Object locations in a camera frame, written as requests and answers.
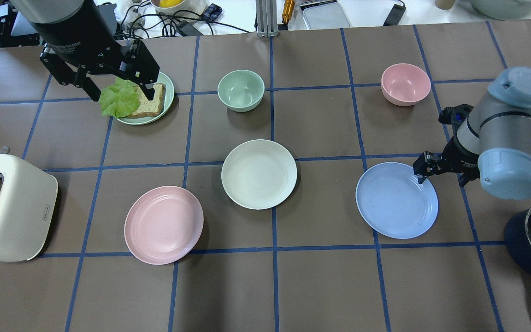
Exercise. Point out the bowl with toy fruit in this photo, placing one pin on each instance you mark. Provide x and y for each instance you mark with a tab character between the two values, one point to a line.
170	7

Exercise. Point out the green lettuce leaf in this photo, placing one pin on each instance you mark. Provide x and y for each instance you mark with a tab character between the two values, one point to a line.
120	99

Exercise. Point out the pink bowl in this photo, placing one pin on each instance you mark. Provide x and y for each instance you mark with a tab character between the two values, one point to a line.
405	84

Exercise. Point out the black power adapter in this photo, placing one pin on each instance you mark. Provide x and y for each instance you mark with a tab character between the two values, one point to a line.
395	15

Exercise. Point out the blue plate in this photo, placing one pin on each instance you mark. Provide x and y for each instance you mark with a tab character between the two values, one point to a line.
391	200

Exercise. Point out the green plate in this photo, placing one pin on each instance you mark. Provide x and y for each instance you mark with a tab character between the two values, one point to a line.
168	100

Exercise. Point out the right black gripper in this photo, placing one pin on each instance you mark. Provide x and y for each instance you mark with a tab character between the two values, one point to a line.
460	158

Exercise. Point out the pink plate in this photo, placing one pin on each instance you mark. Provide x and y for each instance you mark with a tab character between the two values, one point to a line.
163	225

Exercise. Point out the white toaster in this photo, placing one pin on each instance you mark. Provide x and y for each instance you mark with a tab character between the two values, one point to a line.
27	200

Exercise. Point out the aluminium frame post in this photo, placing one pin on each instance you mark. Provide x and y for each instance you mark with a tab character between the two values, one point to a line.
266	18

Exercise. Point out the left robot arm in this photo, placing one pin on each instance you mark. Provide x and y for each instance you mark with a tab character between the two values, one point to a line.
79	44

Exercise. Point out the cream white plate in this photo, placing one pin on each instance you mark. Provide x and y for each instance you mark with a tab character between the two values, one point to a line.
259	174

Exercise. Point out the green bowl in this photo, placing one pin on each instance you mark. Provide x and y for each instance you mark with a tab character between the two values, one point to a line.
241	90

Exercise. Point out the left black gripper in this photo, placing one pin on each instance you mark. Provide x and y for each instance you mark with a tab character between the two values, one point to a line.
82	36

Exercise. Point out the dark blue pot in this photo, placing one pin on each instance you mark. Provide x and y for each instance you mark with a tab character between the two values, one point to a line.
517	242

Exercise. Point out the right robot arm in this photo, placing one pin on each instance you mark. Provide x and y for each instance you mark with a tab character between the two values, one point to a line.
491	141

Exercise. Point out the bread slice on plate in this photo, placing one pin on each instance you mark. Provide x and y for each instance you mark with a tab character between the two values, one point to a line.
151	108

